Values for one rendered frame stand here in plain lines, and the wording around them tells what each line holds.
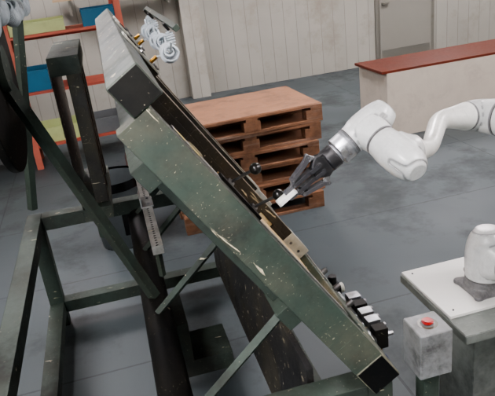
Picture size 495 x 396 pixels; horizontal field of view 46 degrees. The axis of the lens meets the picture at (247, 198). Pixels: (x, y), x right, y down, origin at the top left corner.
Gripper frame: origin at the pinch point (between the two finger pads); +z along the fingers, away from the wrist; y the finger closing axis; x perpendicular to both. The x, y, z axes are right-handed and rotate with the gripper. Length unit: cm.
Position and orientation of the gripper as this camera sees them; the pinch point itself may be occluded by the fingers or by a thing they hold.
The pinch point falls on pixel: (286, 196)
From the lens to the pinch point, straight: 182.6
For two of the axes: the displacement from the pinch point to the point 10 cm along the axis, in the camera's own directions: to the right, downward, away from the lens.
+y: 6.2, 6.6, 4.3
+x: -2.5, -3.5, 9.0
